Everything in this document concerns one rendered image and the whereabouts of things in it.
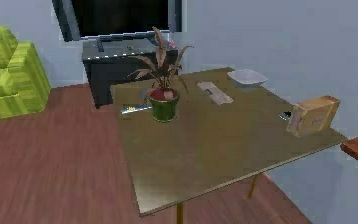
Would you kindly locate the houseplant in green pot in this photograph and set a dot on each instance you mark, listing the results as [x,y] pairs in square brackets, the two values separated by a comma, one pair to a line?
[163,103]

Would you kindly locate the white plate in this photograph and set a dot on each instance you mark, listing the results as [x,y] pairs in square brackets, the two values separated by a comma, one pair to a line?
[247,78]

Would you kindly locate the beige flat paper strip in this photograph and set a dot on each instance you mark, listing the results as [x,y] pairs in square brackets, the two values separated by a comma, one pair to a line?
[215,93]

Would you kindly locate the grey remote control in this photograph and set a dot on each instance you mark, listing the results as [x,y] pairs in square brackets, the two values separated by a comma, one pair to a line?
[135,108]

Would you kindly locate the olive square table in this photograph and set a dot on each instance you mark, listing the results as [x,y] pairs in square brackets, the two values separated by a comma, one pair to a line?
[213,146]

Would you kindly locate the small pink object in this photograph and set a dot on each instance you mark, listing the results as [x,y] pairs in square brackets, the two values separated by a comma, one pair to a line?
[172,43]

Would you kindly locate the black television stand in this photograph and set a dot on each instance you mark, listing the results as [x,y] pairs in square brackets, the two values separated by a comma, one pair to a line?
[113,73]

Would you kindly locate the black television set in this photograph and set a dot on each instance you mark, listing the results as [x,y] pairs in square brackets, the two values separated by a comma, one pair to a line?
[120,16]

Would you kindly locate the tan cardboard box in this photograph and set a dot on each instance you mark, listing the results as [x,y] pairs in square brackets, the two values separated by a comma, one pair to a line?
[315,116]

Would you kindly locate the green armchair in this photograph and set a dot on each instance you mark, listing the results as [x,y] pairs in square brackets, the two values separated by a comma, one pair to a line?
[15,80]

